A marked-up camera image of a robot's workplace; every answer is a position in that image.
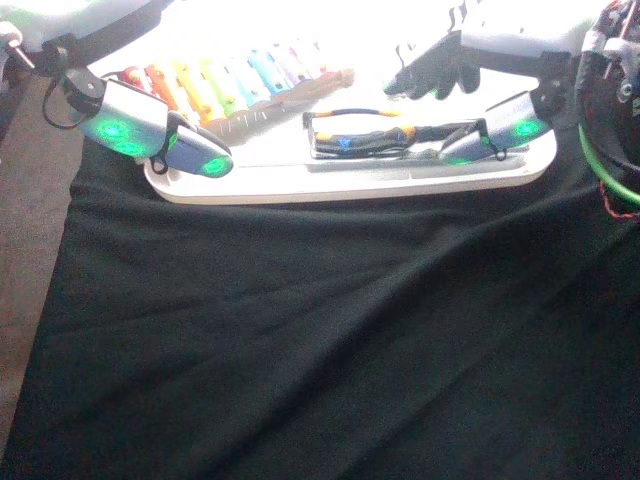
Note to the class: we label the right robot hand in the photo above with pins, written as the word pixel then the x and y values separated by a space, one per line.
pixel 510 27

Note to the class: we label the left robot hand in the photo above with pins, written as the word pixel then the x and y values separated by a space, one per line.
pixel 135 125

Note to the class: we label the rainbow xylophone hand piano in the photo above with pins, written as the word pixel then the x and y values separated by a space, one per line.
pixel 240 80

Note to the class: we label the packaged pliers blister card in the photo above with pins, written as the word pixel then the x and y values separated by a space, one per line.
pixel 370 137

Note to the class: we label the white plastic tray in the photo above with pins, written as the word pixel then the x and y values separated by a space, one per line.
pixel 350 180

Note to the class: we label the black tablecloth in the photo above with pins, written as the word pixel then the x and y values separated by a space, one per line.
pixel 300 325

